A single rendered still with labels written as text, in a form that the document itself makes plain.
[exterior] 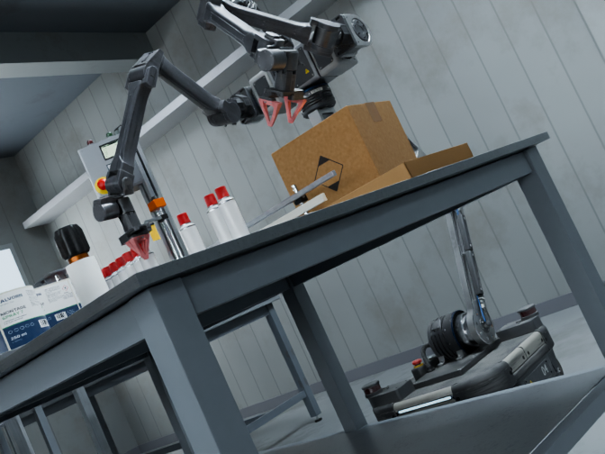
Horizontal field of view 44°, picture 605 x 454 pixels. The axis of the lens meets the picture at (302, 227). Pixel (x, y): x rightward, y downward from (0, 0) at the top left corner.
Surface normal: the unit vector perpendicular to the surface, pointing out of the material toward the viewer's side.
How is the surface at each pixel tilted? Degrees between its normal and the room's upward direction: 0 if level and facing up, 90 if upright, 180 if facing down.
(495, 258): 90
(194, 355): 90
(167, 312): 90
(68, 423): 90
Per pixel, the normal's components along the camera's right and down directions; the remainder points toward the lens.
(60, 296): 0.68, -0.37
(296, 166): -0.58, 0.19
